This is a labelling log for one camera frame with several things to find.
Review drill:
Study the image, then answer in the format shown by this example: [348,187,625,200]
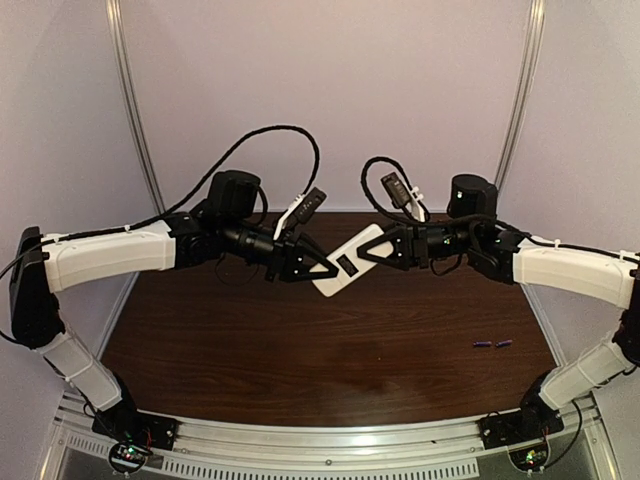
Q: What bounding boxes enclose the round circuit board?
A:
[107,442,151,474]
[508,443,550,474]

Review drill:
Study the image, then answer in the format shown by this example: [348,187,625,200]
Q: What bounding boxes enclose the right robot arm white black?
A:
[357,174,639,447]

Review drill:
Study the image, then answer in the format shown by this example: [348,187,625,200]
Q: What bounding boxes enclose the right round circuit board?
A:
[508,443,550,474]

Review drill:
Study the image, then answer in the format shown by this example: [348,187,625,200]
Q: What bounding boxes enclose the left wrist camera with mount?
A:
[273,187,327,240]

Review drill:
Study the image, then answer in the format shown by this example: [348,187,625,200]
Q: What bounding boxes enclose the left round circuit board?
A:
[107,442,151,474]

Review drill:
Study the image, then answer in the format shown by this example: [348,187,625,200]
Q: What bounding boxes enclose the left aluminium frame post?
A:
[105,0,166,214]

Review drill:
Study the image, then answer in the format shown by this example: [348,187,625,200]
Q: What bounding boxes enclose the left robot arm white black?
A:
[9,170,338,412]

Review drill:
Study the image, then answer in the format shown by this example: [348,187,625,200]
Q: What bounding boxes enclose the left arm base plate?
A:
[91,406,178,451]

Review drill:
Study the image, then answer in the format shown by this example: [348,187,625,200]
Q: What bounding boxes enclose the aluminium frame post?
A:
[494,0,547,191]
[105,0,166,214]

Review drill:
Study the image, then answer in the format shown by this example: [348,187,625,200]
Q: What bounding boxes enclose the right aluminium frame post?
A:
[494,0,547,191]

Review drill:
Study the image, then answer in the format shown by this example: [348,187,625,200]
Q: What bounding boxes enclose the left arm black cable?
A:
[0,125,321,281]

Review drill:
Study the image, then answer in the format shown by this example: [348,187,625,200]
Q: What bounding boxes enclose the white remote control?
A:
[312,223,383,297]

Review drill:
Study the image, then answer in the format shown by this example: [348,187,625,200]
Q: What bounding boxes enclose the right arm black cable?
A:
[360,156,640,261]

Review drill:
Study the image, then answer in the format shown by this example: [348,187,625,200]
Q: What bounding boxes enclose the front aluminium rail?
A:
[35,392,621,479]

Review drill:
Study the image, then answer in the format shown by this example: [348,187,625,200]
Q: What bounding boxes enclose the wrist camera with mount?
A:
[273,187,327,240]
[381,173,430,223]

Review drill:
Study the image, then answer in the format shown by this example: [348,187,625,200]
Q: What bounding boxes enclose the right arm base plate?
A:
[477,407,564,450]

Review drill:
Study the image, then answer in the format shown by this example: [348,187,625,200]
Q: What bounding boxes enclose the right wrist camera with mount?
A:
[381,173,430,223]

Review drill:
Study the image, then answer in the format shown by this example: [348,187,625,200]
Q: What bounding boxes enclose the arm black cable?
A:
[360,156,640,261]
[0,125,321,281]

